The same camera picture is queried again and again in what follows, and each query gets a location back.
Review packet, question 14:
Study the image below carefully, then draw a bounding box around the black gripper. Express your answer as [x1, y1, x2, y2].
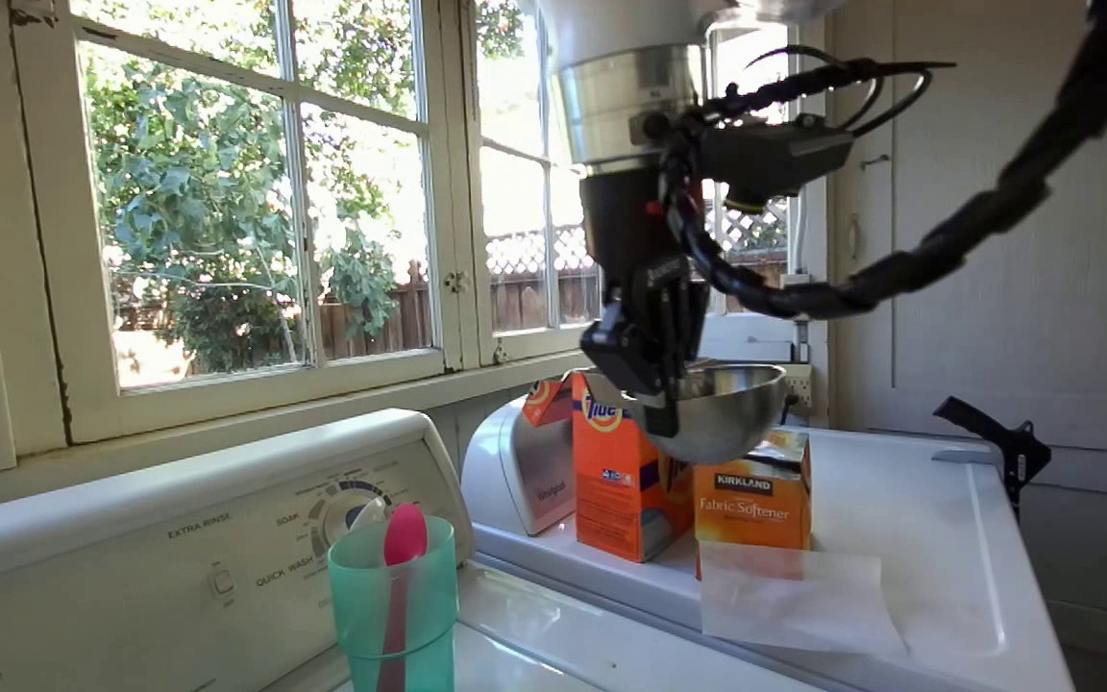
[582, 167, 706, 436]

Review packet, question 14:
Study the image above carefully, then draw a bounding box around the silver metal bowl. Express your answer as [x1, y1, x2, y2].
[626, 360, 790, 459]

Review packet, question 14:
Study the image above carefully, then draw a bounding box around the pink spoon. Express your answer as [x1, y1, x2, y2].
[377, 502, 428, 692]

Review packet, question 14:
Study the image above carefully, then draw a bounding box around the teal plastic cup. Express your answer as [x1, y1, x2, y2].
[327, 502, 456, 692]

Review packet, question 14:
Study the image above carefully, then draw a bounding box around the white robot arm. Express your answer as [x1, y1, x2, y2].
[533, 0, 724, 436]

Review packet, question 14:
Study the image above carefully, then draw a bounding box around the white right washing machine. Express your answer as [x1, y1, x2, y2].
[462, 403, 1074, 692]

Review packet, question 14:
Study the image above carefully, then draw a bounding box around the white washing machine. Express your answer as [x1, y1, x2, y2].
[462, 403, 1074, 692]
[0, 403, 828, 692]

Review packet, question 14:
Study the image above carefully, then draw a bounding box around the white left washing machine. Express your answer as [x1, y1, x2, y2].
[0, 403, 828, 692]

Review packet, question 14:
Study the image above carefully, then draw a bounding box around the orange Tide detergent box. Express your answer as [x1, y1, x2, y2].
[522, 374, 691, 559]

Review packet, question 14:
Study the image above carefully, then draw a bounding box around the orange Kirkland softener box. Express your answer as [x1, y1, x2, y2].
[691, 430, 810, 549]

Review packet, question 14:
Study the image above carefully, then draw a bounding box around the white dryer sheet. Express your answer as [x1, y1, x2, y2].
[700, 540, 909, 657]

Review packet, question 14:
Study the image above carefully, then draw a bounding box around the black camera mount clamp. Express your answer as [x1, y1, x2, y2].
[934, 394, 1054, 509]

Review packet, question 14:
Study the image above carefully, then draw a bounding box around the black cable conduit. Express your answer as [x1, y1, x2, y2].
[654, 0, 1107, 322]

